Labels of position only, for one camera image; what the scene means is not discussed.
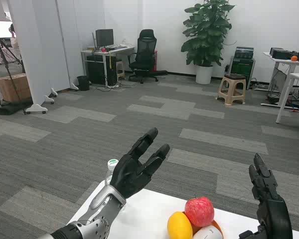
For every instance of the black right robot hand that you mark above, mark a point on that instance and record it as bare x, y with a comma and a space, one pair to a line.
274, 216

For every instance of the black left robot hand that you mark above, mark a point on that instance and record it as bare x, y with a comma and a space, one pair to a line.
129, 174

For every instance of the clear plastic water bottle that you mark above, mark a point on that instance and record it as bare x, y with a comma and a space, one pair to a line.
112, 163

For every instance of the orange shallow bowl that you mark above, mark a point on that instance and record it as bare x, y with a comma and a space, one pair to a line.
219, 227

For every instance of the white computer mouse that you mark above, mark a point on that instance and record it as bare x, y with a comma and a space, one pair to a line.
206, 233

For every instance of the yellow lemon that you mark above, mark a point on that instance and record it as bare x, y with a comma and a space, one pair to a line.
179, 226

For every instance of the red apple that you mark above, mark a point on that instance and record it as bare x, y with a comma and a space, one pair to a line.
199, 210

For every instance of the black trash bin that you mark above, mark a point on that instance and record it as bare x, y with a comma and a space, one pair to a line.
83, 82

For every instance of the small beige stool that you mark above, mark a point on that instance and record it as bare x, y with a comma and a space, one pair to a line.
120, 68

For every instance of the black computer tower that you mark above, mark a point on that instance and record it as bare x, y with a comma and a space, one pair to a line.
97, 69

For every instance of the red upright object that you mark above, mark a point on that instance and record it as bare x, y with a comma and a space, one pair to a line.
155, 61

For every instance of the white plant pot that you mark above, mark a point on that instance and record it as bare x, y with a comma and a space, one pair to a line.
204, 74

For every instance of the white office desk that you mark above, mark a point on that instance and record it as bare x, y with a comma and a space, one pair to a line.
120, 49

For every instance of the small pink ball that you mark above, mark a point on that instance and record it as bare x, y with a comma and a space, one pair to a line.
103, 50

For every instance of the black mesh office chair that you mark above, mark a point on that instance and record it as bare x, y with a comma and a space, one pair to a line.
145, 47

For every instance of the black computer monitor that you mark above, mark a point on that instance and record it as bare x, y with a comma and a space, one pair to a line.
104, 37

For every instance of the beige plastic stool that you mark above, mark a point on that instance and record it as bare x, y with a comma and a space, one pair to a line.
235, 77

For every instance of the narrow white partition panel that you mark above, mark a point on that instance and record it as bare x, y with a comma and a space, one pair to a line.
74, 37

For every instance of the brown cardboard box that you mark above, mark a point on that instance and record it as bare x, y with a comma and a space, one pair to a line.
5, 89

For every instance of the green lit computer case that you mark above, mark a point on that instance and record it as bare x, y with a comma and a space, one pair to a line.
243, 68

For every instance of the wide white partition panel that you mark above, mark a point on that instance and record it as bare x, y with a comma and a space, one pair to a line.
40, 49

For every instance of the white table with devices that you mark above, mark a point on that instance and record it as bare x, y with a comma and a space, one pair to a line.
286, 61

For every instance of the small orange fruit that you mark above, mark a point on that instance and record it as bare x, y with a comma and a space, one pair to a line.
294, 58

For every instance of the green leafy plant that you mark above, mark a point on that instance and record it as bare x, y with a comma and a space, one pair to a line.
206, 32

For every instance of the black table device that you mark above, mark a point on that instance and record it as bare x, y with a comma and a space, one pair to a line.
280, 53

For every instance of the black stacked equipment box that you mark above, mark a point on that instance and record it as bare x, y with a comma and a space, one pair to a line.
244, 52

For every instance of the person in light clothes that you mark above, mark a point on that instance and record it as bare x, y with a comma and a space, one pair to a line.
15, 42

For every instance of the bright white screen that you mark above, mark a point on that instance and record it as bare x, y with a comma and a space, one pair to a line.
0, 30

